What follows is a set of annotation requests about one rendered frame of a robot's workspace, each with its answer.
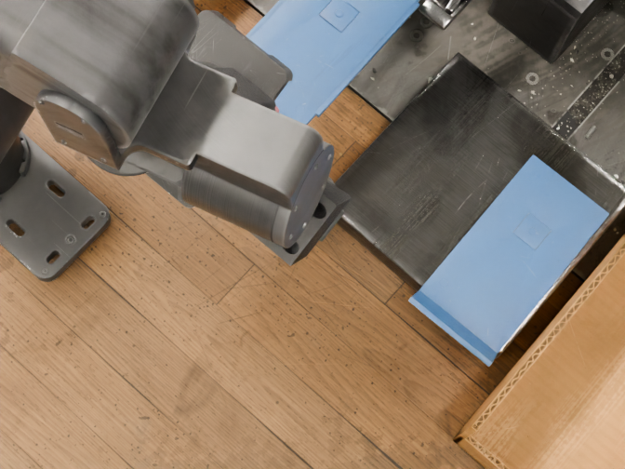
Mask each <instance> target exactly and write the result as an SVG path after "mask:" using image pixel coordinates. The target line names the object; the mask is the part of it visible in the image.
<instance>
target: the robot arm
mask: <svg viewBox="0 0 625 469"><path fill-rule="evenodd" d="M292 79H293V74H292V71H291V70H290V69H289V68H288V67H287V66H285V65H284V64H283V63H282V62H281V61H279V60H278V59H277V58H276V57H275V56H274V55H269V54H267V53H266V52H265V51H264V50H262V49H261V48H260V47H258V46H257V45H256V44H255V43H253V42H252V41H251V40H250V39H248V38H247V37H246V36H245V35H243V34H242V33H241V32H239V31H238V30H237V29H236V26H235V25H234V24H233V23H232V22H231V21H229V20H228V19H227V18H225V17H224V16H223V15H222V14H220V13H219V12H218V11H216V10H203V11H201V12H200V13H199V14H198V16H197V14H196V12H195V5H194V1H193V0H0V245H1V246H3V247H4V248H5V249H6V250H7V251H8V252H9V253H10V254H11V255H12V256H14V257H15V258H16V259H17V260H18V261H19V262H20V263H21V264H22V265H24V266H25V267H26V268H27V269H28V270H29V271H30V272H31V273H32V274H33V275H35V276H36V277H37V278H38V279H39V280H41V281H44V282H50V281H53V280H55V279H56V278H58V277H59V276H60V275H61V274H62V273H63V272H64V271H65V270H66V269H67V268H68V267H69V266H70V265H71V264H72V263H73V262H74V261H75V260H76V259H77V258H78V257H79V256H80V255H81V254H82V253H83V252H84V251H85V250H86V249H87V248H88V247H89V246H90V245H91V244H92V243H93V242H94V241H95V240H96V239H97V238H98V237H99V236H100V235H101V234H102V233H103V232H104V231H105V230H106V229H107V228H108V226H109V225H110V223H111V214H110V212H109V209H108V208H107V207H106V206H105V205H104V204H103V203H102V202H101V201H100V200H99V199H98V198H97V197H96V196H95V195H93V194H92V193H91V192H90V191H89V190H88V189H87V188H86V187H85V186H84V185H82V184H81V183H80V182H79V181H78V180H77V179H76V178H74V177H73V176H72V175H71V174H70V173H69V172H68V171H67V170H65V169H64V168H63V167H62V166H61V165H60V164H58V163H57V162H56V161H55V160H54V159H53V158H52V157H51V156H49V155H48V154H47V153H46V152H45V151H44V150H43V149H41V148H40V147H39V146H38V145H37V144H36V143H35V142H34V141H32V140H31V139H30V138H29V137H28V136H27V135H26V134H24V133H23V132H22V131H21V130H22V128H23V126H24V125H25V123H26V122H27V120H28V118H29V117H30V115H31V114H32V112H33V110H34V108H35V109H36V110H37V112H38V113H39V114H40V116H41V118H42V119H43V121H44V123H45V124H46V126H47V128H48V130H49V132H50V133H51V135H52V137H53V138H54V140H55V142H57V143H59V144H62V145H64V146H66V147H68V148H70V149H73V150H75V151H76V152H78V153H80V154H84V155H86V156H87V157H88V158H89V159H90V160H91V161H92V162H93V163H94V164H95V165H96V166H98V167H99V168H101V169H103V170H105V171H107V172H109V173H112V174H114V175H118V176H137V175H141V174H146V175H147V176H148V177H150V178H151V179H152V180H153V181H155V182H156V183H157V184H158V185H160V186H161V187H162V188H163V189H164V190H166V191H167V192H168V193H169V194H171V195H172V196H173V197H174V198H175V199H177V200H178V201H179V202H180V203H181V204H182V205H183V206H185V207H186V208H194V207H197V208H200V209H202V210H204V211H206V212H208V213H210V214H212V215H214V216H217V217H219V218H221V219H223V220H225V221H228V222H230V223H232V224H234V225H237V226H239V227H241V228H243V229H245V230H247V231H249V232H250V233H251V234H253V235H254V236H255V237H256V238H257V239H258V240H259V241H260V242H261V243H263V244H264V245H265V246H266V247H267V248H269V249H270V250H271V251H273V252H274V253H275V254H276V255H277V256H279V257H280V258H281V259H282V260H283V261H285V262H286V263H287V264H288V265H290V266H291V265H293V264H295V263H296V262H298V261H300V260H302V259H303V258H305V257H307V255H308V254H309V253H310V251H311V250H312V249H313V247H314V246H315V245H316V243H317V242H318V241H319V240H320V241H323V240H324V239H325V238H326V236H327V235H328V234H329V232H330V231H331V230H332V228H333V227H334V226H335V225H336V223H337V222H338V221H339V219H340V218H341V216H342V215H343V214H344V210H343V209H344V208H345V206H346V205H347V204H348V202H349V201H350V200H351V197H350V195H349V194H347V193H345V192H344V191H342V190H341V189H340V188H338V187H336V185H335V183H334V182H333V181H332V179H331V178H330V177H329V174H330V170H331V168H332V164H333V159H334V146H333V145H331V144H329V143H327V142H325V141H323V138H322V136H321V135H320V133H319V132H318V131H316V130H315V129H314V128H312V127H309V126H307V125H305V124H303V123H301V122H299V121H297V120H294V119H292V118H290V117H288V116H285V115H283V114H279V109H278V107H277V106H276V104H275V100H276V98H277V97H278V96H279V94H280V93H281V91H282V90H283V89H284V87H285V86H286V84H287V83H288V81H292ZM50 185H56V186H57V187H58V188H59V189H60V190H61V191H62V192H63V193H64V196H62V197H59V196H57V195H56V194H54V193H53V192H52V191H51V190H50V189H49V186H50ZM92 220H93V221H94V222H93V223H92V224H91V225H90V226H89V227H88V228H87V229H84V226H85V225H86V224H87V223H88V222H89V221H92ZM11 223H15V224H17V225H18V226H19V227H20V228H21V230H22V231H23V232H24V235H23V236H18V235H16V234H15V233H14V232H13V231H12V230H11V229H10V228H9V225H10V224H11ZM57 254H60V256H59V257H58V258H57V259H56V260H55V261H54V262H53V263H49V261H50V260H51V259H52V258H53V257H54V256H55V255H57Z"/></svg>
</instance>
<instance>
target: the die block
mask: <svg viewBox="0 0 625 469"><path fill-rule="evenodd" d="M608 1H609V0H596V1H595V2H594V3H593V4H592V5H591V6H590V7H589V8H588V9H587V11H586V12H585V13H584V14H583V15H582V16H581V17H580V18H579V19H578V20H577V19H576V18H574V17H573V16H572V15H571V14H569V13H568V12H567V11H566V10H564V9H563V8H562V7H560V6H559V5H558V4H556V3H555V2H554V1H553V0H493V1H492V4H491V6H490V8H489V10H488V12H487V13H488V14H489V15H490V16H491V17H492V18H494V19H495V20H496V21H498V22H499V23H500V24H501V25H503V26H504V27H505V28H506V29H508V30H509V31H510V32H511V33H513V34H514V35H515V36H517V37H518V38H519V39H520V40H522V41H523V42H524V43H525V44H527V45H528V46H529V47H531V48H532V49H533V50H534V51H536V52H537V53H538V54H539V55H540V56H541V57H542V58H543V59H545V60H546V61H547V62H549V63H550V64H552V63H554V61H555V60H556V59H557V58H558V57H559V56H560V55H561V54H562V53H563V52H564V50H565V49H566V48H567V47H568V46H569V45H570V44H571V43H572V42H573V40H574V39H575V38H576V37H577V36H578V35H579V34H580V33H581V31H582V30H583V29H584V28H585V27H586V26H587V25H588V24H589V23H590V22H591V20H592V19H593V18H594V17H595V16H596V15H597V14H598V13H599V12H600V10H601V9H602V8H603V7H604V6H605V5H606V4H607V3H608Z"/></svg>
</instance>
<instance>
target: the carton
mask: <svg viewBox="0 0 625 469"><path fill-rule="evenodd" d="M453 441H454V442H455V443H456V444H458V445H459V446H460V447H461V448H462V449H463V450H465V451H466V452H467V453H468V454H469V455H470V456H471V457H473V458H474V459H475V460H476V461H477V462H478V463H480V464H481V465H482V466H483V467H484V468H485V469H625V234H624V235H623V236H622V237H621V238H620V240H619V241H618V242H617V244H616V245H615V246H614V247H613V248H612V249H611V250H610V251H609V252H608V254H607V255H606V256H605V257H604V259H603V260H602V261H601V262H600V263H599V265H598V266H597V267H596V268H595V269H594V270H593V272H592V273H591V274H590V275H589V277H588V278H587V279H586V280H585V281H584V283H583V284H582V285H581V286H580V287H579V289H578V290H577V291H576V292H575V294H574V295H573V296H572V297H571V298H570V300H569V301H568V302H567V303H566V304H565V306H564V307H563V308H562V309H561V311H560V312H559V313H558V314H557V315H556V317H555V318H554V319H553V320H552V322H551V323H550V324H549V325H548V326H547V327H546V328H545V329H544V330H543V331H542V332H541V334H540V335H539V336H538V337H537V339H536V340H535V341H534V342H533V343H532V345H531V346H530V347H529V348H528V349H527V351H526V352H525V353H524V354H523V356H522V357H521V358H520V359H519V360H518V362H517V363H516V364H515V365H514V366H513V368H512V369H511V370H510V371H509V373H508V374H507V375H506V376H505V377H504V378H503V380H502V381H501V382H500V383H499V385H498V386H497V387H496V388H495V389H494V391H493V392H492V393H491V394H490V395H489V397H488V398H487V399H486V400H485V402H484V403H483V404H482V405H481V406H480V408H479V409H478V410H476V411H475V413H474V414H473V415H472V416H471V418H470V419H469V420H468V421H467V422H466V424H465V425H464V426H463V427H462V428H461V430H460V431H459V432H458V433H457V434H456V436H455V437H454V438H453Z"/></svg>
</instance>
